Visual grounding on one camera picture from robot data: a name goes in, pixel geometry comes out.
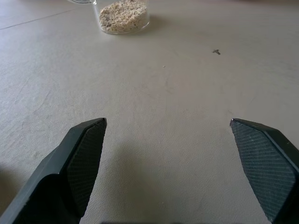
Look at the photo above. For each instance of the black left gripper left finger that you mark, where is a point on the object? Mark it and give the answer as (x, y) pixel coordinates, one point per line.
(70, 172)

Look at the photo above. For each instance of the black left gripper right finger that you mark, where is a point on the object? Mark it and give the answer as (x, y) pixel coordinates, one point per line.
(268, 168)

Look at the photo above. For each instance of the small dark debris speck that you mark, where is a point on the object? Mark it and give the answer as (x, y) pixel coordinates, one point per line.
(216, 51)

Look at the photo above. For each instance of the clear glass jar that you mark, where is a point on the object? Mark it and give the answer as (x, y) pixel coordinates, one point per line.
(123, 17)

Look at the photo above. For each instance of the clear glass vessel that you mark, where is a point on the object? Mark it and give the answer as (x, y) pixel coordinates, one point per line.
(83, 2)

